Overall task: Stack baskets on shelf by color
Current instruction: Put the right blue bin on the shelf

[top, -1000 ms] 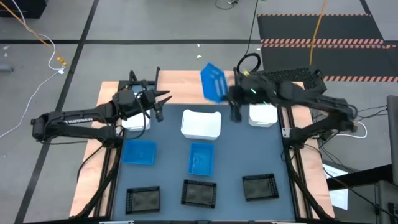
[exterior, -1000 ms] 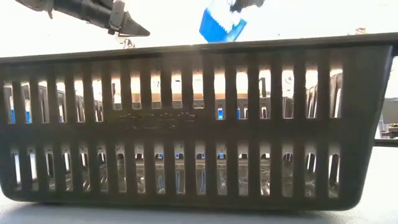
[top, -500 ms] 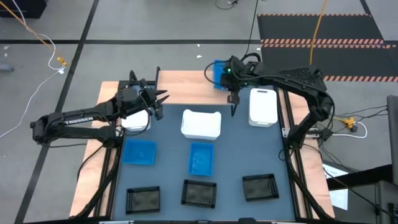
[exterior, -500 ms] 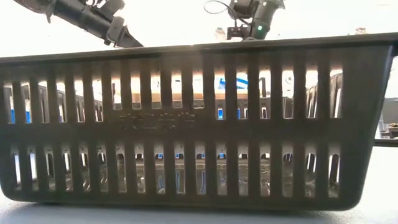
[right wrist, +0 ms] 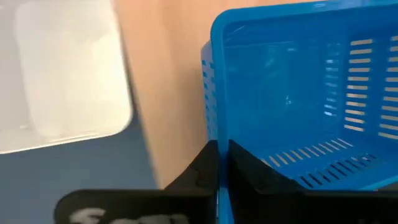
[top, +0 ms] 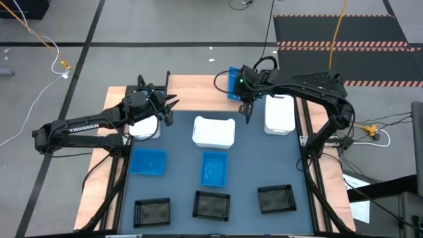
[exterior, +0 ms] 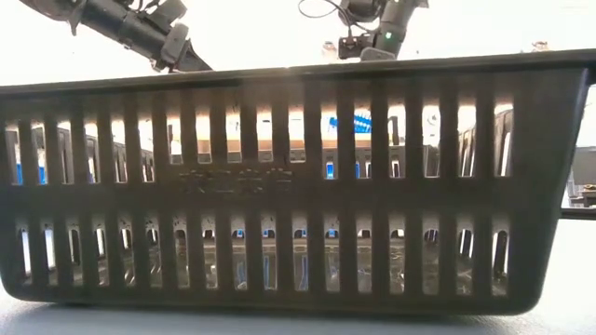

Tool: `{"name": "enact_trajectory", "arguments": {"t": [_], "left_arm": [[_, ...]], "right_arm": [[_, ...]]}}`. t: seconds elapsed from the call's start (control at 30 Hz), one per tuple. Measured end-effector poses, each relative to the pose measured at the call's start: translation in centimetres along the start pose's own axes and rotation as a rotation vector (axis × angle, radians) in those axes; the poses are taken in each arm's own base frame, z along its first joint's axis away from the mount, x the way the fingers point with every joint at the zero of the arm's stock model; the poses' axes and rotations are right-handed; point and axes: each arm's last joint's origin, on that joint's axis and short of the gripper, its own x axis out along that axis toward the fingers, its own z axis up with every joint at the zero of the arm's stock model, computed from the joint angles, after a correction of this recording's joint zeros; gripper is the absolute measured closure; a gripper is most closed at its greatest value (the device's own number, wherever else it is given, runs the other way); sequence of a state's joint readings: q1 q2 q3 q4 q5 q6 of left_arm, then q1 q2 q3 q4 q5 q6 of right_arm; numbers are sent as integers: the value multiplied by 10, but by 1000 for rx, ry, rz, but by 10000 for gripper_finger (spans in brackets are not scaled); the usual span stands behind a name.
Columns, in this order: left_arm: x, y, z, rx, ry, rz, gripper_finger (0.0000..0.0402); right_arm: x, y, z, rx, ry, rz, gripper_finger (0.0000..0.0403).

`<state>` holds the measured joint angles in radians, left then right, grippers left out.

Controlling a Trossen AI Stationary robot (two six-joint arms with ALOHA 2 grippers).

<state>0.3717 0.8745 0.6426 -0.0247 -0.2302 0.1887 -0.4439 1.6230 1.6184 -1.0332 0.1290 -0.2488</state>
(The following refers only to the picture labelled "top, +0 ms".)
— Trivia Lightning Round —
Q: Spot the yellow hanging cable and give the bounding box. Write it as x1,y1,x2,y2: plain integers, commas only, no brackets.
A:
328,0,350,69

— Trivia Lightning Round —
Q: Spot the grey upright post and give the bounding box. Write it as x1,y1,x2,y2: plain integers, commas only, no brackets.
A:
410,100,423,198

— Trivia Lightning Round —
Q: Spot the black hanging cable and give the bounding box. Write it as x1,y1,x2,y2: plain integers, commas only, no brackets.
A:
251,0,278,80

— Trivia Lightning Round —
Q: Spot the orange floor cable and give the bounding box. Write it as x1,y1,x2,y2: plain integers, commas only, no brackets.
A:
0,0,72,71

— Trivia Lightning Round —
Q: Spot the white floor cable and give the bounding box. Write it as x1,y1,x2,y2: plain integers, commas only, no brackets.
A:
0,0,71,148

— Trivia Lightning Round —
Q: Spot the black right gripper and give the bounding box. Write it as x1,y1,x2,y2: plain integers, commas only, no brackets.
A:
234,65,264,116

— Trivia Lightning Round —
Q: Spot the wooden shelf with black legs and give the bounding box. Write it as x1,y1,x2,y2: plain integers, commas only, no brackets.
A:
165,70,255,126

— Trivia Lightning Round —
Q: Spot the blue-grey table mat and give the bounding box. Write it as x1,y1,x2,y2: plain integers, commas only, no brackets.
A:
118,89,315,235

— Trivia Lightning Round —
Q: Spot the white paper sheet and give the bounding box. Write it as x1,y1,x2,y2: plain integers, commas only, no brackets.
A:
342,171,371,224

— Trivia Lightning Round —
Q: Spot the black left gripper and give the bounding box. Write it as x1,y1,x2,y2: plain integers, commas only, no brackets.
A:
147,84,180,116

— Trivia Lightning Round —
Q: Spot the black box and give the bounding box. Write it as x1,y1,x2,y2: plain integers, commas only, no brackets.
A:
0,0,50,20

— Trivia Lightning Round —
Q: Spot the black perforated cover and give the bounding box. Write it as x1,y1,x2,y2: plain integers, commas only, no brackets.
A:
290,70,344,91

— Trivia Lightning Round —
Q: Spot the black hazard-striped floor mat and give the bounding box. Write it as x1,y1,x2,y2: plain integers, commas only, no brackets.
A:
273,14,423,87

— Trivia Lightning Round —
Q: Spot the white cable loop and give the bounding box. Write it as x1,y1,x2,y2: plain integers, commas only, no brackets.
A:
352,128,391,148

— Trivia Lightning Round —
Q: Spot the white plastic basket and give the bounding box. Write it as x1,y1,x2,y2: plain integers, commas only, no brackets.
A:
264,94,296,136
192,115,236,149
128,114,162,139

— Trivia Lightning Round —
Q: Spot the black slotted plastic basket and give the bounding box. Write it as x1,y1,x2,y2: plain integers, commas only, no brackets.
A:
133,197,171,228
192,190,231,221
257,184,297,215

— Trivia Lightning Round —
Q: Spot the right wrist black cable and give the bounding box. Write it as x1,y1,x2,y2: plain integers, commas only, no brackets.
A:
213,69,236,95

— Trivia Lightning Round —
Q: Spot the thin black floor cable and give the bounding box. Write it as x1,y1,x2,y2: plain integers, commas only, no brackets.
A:
228,0,256,11

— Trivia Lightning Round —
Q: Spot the black desk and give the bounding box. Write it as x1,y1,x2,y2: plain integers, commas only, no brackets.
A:
346,174,423,238

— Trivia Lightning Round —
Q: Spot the blue plastic basket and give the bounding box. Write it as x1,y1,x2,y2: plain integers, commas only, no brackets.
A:
129,147,167,176
227,66,242,102
200,151,229,188

